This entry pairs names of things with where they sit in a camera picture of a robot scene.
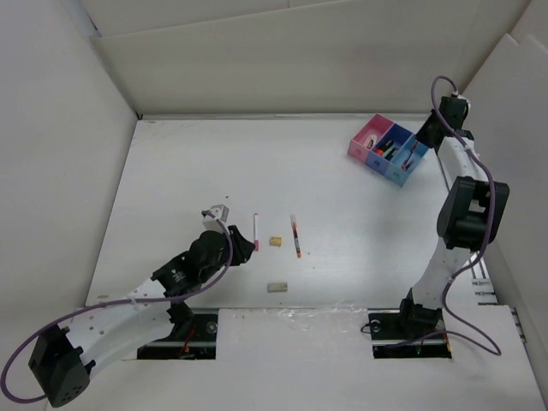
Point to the yellow eraser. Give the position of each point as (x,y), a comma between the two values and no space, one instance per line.
(276,241)

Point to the pink white acrylic marker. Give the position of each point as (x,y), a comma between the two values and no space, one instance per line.
(256,231)

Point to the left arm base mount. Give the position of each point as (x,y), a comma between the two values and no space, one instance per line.
(197,340)

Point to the pink pen refill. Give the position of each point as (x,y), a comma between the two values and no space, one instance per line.
(409,160)

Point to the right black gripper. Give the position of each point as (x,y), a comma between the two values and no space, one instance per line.
(421,134)

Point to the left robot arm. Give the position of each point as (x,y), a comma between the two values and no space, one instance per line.
(65,359)

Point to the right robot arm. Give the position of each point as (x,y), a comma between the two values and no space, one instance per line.
(467,223)

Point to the pink container box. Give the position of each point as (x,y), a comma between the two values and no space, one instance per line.
(357,148)

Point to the light blue container box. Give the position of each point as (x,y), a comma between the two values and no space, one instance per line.
(394,172)

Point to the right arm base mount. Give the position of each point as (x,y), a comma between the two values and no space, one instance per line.
(407,332)

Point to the orange black highlighter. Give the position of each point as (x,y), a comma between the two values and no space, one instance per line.
(383,148)

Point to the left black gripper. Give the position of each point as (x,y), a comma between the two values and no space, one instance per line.
(241,247)

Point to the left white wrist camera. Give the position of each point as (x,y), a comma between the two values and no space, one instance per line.
(215,218)

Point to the pink black highlighter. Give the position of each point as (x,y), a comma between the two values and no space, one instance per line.
(392,155)

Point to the white eraser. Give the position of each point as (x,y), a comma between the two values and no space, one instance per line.
(277,287)

